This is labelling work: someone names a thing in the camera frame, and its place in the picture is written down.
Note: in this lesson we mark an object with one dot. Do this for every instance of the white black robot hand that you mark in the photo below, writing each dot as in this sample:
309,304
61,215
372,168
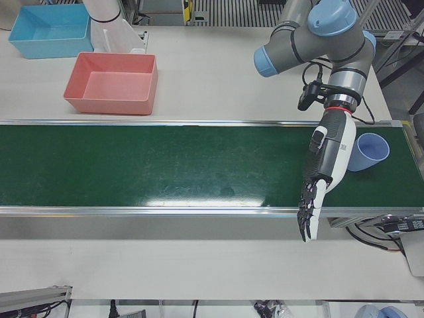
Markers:
344,139

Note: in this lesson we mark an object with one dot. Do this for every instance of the light blue plastic cup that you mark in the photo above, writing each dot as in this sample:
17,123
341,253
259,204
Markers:
367,155

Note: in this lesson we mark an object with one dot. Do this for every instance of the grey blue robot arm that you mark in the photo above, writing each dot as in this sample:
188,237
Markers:
318,43

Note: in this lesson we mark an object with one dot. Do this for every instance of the pink plastic box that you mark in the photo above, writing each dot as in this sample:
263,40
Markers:
112,86

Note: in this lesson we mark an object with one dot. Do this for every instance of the blue plastic box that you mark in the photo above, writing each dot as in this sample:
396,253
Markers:
49,33

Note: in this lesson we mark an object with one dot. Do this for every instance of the green conveyor belt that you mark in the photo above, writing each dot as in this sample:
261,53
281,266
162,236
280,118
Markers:
165,165

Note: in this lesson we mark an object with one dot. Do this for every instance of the yellow black safety marker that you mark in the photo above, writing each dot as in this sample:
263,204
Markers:
187,10

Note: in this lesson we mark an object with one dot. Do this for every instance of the white robot column base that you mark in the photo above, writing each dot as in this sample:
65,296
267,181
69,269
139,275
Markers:
112,33

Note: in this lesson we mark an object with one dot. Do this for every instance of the aluminium profile beam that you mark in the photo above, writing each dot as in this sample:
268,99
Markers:
33,295

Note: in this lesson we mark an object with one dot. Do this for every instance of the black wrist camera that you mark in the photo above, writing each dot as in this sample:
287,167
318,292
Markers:
306,96

